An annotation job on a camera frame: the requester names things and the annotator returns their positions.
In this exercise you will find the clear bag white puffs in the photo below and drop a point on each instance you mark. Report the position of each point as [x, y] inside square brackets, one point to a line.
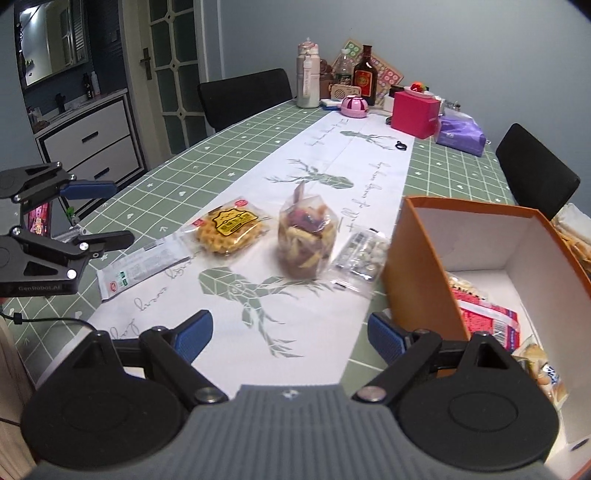
[462, 285]

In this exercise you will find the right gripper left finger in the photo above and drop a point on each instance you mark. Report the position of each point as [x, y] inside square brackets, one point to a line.
[167, 356]

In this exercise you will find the clear plastic water bottle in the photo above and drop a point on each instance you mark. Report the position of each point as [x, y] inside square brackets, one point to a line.
[343, 70]

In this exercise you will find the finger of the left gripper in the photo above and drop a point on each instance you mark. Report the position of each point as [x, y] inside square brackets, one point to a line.
[85, 189]
[105, 241]

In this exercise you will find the black chair near wall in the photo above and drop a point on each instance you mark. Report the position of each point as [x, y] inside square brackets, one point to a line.
[536, 177]

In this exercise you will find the magenta square box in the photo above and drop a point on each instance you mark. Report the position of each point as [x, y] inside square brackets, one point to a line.
[416, 116]

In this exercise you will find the small clear nut packet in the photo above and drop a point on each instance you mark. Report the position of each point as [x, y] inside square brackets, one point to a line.
[360, 262]

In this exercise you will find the small beige radio box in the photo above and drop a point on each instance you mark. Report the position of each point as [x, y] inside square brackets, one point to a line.
[341, 91]

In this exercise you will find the red fruit toy on dish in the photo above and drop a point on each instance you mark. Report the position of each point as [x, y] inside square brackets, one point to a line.
[419, 89]

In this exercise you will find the folded white yellow cloths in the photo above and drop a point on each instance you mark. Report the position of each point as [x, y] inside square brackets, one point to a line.
[574, 227]

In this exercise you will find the red label snack packet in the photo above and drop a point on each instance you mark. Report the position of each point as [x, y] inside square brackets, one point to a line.
[480, 315]

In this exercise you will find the clear bag mixed veggie chips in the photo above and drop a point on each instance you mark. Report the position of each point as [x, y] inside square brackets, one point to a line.
[306, 236]

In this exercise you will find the white long snack packet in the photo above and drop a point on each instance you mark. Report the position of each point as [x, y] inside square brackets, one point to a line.
[143, 263]

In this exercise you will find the black chair left side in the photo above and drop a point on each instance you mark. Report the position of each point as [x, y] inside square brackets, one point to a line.
[229, 101]

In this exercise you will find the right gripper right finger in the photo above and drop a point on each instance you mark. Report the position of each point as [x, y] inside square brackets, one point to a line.
[410, 357]

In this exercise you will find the small black clip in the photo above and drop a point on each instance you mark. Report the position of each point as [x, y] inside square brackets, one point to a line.
[400, 145]

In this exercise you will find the brown chocolate-colored object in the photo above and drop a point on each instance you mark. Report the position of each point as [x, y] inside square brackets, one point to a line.
[326, 79]

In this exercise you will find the yellow label waffle pack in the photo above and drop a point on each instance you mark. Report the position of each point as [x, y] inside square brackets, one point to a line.
[227, 230]

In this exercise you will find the purple tissue pack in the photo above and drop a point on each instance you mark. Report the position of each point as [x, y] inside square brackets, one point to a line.
[464, 135]

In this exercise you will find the patterned cards board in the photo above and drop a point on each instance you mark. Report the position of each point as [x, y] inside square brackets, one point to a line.
[387, 75]

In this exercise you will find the white drawer cabinet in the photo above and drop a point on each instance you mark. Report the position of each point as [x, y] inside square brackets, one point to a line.
[97, 141]

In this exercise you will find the orange cardboard box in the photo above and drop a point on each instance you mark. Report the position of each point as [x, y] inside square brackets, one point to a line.
[517, 259]

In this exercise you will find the white pink tumbler bottle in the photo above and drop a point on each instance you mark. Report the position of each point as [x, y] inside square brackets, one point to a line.
[308, 74]

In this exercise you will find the glass panel door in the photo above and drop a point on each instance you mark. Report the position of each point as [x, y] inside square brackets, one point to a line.
[165, 61]

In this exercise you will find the dark brown liquor bottle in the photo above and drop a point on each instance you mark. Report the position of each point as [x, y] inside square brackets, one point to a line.
[365, 76]

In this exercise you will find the pink round container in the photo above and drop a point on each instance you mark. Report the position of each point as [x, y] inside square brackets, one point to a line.
[354, 106]

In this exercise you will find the white deer table runner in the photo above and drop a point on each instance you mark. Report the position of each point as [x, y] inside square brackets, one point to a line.
[268, 328]

